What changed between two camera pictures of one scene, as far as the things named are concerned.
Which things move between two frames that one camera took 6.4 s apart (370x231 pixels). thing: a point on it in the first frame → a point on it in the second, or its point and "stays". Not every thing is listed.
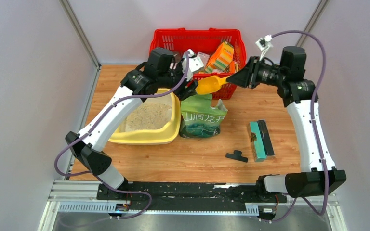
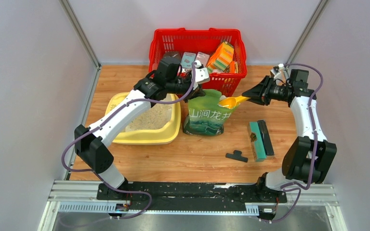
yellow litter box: x=157 y=121 stays
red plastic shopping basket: x=199 y=41 stays
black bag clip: x=237 y=155 stays
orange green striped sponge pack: x=220 y=58 stays
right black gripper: x=243 y=78 → x=256 y=93
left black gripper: x=183 y=93 → x=197 y=92
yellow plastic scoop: x=210 y=84 → x=231 y=102
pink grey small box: x=204 y=57 stays
